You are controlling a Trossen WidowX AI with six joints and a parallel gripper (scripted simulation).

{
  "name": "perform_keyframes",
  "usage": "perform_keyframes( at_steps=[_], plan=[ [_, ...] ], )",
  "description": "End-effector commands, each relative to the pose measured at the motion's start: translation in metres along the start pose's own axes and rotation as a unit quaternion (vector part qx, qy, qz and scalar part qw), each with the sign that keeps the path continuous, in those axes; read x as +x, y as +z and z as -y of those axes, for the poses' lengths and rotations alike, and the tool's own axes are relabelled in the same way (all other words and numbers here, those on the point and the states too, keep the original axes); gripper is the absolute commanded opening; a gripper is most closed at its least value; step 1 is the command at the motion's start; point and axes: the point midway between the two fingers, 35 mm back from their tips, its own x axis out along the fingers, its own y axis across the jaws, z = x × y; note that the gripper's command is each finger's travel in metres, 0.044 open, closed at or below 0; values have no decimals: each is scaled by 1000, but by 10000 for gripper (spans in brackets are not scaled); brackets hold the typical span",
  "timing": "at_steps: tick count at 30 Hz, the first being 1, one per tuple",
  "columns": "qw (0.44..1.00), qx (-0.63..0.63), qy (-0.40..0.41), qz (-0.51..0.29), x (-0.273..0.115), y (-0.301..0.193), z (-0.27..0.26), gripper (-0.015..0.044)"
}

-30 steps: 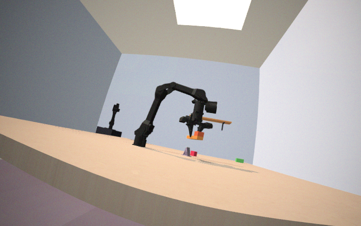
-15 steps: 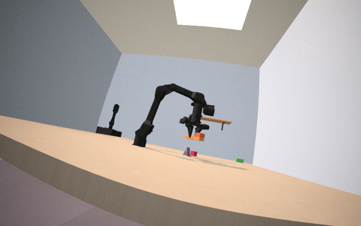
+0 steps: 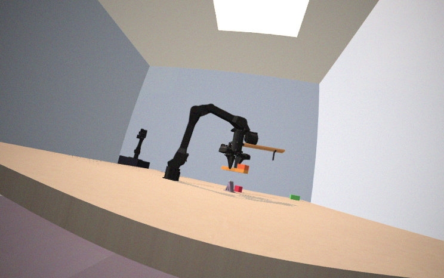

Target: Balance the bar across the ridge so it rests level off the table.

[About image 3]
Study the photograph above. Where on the small green block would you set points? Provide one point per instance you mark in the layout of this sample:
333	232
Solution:
294	197

